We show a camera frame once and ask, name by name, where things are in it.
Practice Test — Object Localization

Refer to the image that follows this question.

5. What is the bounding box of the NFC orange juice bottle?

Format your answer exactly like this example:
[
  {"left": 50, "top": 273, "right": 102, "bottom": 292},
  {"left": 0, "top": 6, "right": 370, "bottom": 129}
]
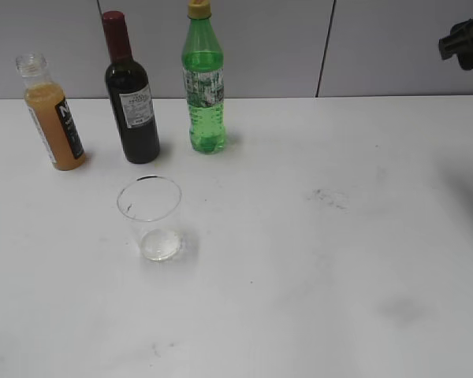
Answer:
[{"left": 15, "top": 53, "right": 86, "bottom": 171}]

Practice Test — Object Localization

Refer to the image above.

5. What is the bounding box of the green plastic soda bottle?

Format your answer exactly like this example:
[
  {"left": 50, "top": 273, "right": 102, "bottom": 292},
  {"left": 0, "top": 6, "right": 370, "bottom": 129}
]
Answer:
[{"left": 181, "top": 1, "right": 226, "bottom": 154}]

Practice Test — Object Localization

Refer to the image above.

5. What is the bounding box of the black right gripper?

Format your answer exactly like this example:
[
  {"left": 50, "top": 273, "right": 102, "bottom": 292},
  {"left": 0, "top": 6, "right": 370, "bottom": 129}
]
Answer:
[{"left": 438, "top": 18, "right": 473, "bottom": 71}]

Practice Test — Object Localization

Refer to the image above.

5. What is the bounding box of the dark red wine bottle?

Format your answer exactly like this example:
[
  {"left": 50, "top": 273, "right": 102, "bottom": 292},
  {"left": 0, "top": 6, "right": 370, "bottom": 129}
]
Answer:
[{"left": 102, "top": 10, "right": 160, "bottom": 164}]

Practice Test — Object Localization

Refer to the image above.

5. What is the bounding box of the transparent plastic cup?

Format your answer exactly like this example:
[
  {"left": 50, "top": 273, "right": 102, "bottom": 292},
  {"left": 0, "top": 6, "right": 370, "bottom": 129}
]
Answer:
[{"left": 117, "top": 175, "right": 183, "bottom": 262}]

